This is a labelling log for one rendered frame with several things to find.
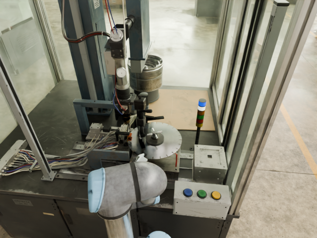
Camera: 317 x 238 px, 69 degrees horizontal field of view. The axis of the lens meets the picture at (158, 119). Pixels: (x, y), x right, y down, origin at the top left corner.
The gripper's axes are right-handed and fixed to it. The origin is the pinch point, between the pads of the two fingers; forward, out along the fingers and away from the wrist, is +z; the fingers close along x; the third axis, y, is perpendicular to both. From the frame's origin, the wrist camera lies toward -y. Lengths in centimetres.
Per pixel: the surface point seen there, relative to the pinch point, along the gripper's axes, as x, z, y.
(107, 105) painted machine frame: 26.8, 13.1, -38.5
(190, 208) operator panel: -10.4, -3.3, 34.1
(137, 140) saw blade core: 12.2, 7.0, -8.4
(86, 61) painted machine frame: 52, 17, -66
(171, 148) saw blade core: 13.4, 8.8, 12.8
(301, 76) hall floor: 132, 355, 116
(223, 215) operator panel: -10, 3, 50
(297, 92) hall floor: 96, 301, 111
